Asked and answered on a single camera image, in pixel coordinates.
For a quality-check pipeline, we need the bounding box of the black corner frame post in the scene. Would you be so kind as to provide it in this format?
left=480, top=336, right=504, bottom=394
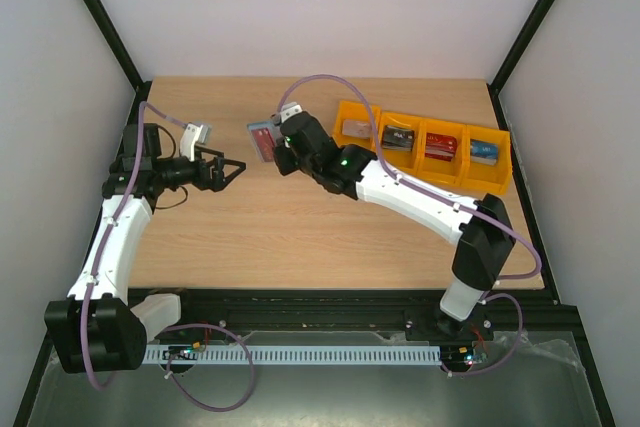
left=82, top=0, right=148, bottom=93
left=488, top=0, right=556, bottom=96

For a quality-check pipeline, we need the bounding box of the black corner frame post left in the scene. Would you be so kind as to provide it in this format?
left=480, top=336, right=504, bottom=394
left=82, top=0, right=148, bottom=93

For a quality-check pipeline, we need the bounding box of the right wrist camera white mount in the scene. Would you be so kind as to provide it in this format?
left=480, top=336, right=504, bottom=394
left=271, top=102, right=303, bottom=126

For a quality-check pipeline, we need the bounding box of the black card stack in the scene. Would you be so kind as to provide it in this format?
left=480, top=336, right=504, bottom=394
left=381, top=125, right=415, bottom=152

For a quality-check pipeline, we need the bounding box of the yellow plastic bin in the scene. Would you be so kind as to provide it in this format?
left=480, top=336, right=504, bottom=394
left=417, top=118, right=469, bottom=187
left=378, top=111, right=424, bottom=174
left=332, top=100, right=381, bottom=166
left=460, top=125, right=512, bottom=195

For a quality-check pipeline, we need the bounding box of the red credit card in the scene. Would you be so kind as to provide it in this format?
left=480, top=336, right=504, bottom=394
left=248, top=125, right=275, bottom=162

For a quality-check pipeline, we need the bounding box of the white patterned card stack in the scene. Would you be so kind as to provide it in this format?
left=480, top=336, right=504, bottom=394
left=341, top=119, right=371, bottom=139

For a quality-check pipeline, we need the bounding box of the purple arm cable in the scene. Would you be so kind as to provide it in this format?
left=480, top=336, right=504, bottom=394
left=81, top=100, right=256, bottom=411
left=275, top=74, right=544, bottom=378

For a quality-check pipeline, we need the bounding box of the black corner frame post right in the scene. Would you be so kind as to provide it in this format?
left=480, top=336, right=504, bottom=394
left=488, top=0, right=556, bottom=96

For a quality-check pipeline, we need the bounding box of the red card stack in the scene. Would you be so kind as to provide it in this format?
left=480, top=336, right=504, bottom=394
left=425, top=133, right=458, bottom=162

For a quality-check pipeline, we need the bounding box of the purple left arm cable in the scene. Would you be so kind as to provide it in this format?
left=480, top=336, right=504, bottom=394
left=81, top=100, right=256, bottom=411

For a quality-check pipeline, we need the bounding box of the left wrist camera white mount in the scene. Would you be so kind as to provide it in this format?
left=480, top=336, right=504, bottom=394
left=179, top=122, right=212, bottom=161

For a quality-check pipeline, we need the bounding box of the grey metal front plate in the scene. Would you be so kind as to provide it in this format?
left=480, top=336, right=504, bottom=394
left=28, top=335, right=601, bottom=426

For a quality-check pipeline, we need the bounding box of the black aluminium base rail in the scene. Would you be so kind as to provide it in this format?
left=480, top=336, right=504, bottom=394
left=127, top=287, right=584, bottom=348

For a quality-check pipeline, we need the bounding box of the teal card holder wallet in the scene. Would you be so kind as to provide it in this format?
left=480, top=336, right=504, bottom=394
left=247, top=121, right=281, bottom=163

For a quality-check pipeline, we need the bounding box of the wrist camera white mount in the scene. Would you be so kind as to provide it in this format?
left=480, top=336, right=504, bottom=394
left=179, top=122, right=212, bottom=161
left=271, top=102, right=303, bottom=126

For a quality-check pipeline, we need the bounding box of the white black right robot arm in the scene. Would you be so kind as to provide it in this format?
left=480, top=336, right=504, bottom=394
left=272, top=104, right=515, bottom=339

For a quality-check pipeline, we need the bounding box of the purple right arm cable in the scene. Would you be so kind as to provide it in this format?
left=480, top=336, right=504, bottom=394
left=275, top=74, right=544, bottom=378

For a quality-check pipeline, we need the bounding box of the blue card stack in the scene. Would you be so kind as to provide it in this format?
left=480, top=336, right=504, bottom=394
left=470, top=139, right=500, bottom=166

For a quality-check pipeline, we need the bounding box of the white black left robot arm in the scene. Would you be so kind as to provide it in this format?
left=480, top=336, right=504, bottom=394
left=44, top=123, right=246, bottom=374

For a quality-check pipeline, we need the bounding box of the light blue slotted cable duct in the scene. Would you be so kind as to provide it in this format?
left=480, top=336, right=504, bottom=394
left=143, top=345, right=441, bottom=366

